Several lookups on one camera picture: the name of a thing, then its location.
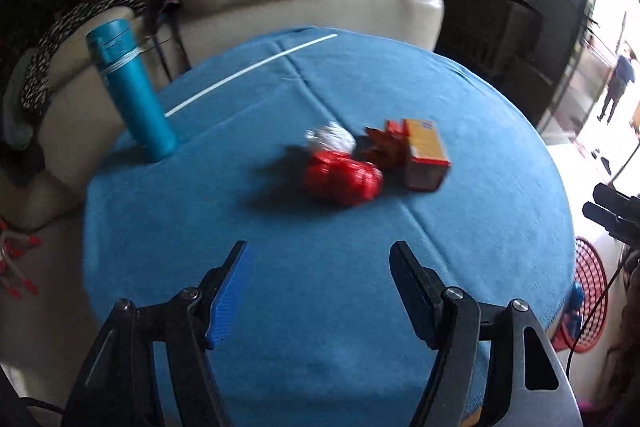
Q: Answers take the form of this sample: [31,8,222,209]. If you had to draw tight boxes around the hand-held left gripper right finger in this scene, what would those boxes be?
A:
[389,240,584,427]

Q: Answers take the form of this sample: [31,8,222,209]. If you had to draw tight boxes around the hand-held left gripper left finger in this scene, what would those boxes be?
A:
[61,240,256,427]

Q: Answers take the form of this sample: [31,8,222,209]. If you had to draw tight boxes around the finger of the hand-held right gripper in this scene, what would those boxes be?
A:
[582,202,640,244]
[593,183,640,220]

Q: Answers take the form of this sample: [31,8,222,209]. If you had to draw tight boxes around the red mesh basket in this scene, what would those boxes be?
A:
[557,235,609,354]

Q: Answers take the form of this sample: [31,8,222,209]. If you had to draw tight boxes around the red shiny wrapper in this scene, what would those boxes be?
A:
[302,150,385,207]

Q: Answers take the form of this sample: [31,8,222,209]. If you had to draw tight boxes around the orange cardboard box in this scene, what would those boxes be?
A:
[402,118,452,193]

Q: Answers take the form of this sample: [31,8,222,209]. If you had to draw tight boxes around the red gold wrapper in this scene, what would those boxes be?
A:
[363,119,412,171]

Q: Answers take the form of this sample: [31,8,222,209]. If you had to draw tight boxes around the white wrapper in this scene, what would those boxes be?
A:
[305,121,357,156]

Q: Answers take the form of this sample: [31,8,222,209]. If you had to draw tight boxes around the person's right forearm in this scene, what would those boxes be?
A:
[605,264,640,410]

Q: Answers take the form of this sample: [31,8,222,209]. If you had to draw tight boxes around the blue table cloth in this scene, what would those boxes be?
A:
[82,26,576,427]

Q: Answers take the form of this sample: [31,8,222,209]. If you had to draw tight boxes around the red white toy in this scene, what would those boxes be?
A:
[0,219,42,299]

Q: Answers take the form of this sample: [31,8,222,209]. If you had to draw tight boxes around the blue thermos bottle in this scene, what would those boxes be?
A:
[85,19,180,163]

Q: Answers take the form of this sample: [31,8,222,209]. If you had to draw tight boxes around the dark wooden slatted cabinet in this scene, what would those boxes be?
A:
[365,0,544,81]

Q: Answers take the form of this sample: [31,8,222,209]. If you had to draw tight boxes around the dark clothes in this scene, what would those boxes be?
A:
[0,107,47,188]

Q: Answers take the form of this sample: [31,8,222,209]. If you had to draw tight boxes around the black white speckled garment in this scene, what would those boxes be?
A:
[20,0,147,114]

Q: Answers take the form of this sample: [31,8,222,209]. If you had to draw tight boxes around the thin black cable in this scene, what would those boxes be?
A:
[565,251,640,374]

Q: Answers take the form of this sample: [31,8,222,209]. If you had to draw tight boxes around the dark bag with straps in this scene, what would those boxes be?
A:
[145,0,194,84]

